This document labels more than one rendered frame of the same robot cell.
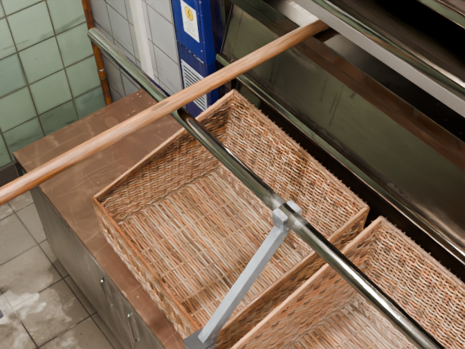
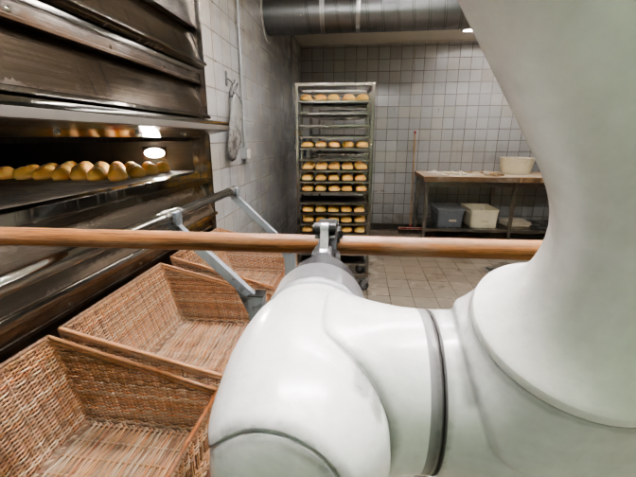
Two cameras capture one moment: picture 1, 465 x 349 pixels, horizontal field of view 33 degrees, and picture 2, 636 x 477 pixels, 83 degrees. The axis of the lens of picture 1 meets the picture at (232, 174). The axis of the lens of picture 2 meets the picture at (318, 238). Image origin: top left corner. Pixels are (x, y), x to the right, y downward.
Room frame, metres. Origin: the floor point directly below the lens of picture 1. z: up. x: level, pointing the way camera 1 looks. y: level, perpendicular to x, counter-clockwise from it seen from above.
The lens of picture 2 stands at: (1.40, 0.79, 1.35)
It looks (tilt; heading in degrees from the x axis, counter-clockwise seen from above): 15 degrees down; 219
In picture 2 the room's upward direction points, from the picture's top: straight up
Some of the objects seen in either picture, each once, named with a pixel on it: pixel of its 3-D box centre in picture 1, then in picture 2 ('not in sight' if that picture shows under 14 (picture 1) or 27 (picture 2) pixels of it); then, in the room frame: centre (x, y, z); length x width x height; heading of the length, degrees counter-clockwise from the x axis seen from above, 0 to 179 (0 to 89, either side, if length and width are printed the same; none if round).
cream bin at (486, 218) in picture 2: not in sight; (478, 215); (-3.71, -0.55, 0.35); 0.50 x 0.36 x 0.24; 34
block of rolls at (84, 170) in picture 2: not in sight; (92, 169); (0.70, -1.19, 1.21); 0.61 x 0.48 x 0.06; 123
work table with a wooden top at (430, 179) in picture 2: not in sight; (501, 208); (-3.87, -0.31, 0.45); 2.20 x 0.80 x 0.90; 123
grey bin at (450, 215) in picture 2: not in sight; (446, 214); (-3.49, -0.90, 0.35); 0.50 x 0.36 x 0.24; 32
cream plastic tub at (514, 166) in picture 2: not in sight; (516, 166); (-4.01, -0.23, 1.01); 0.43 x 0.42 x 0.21; 123
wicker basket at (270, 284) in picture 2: not in sight; (242, 266); (0.27, -0.62, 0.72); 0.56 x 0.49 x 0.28; 32
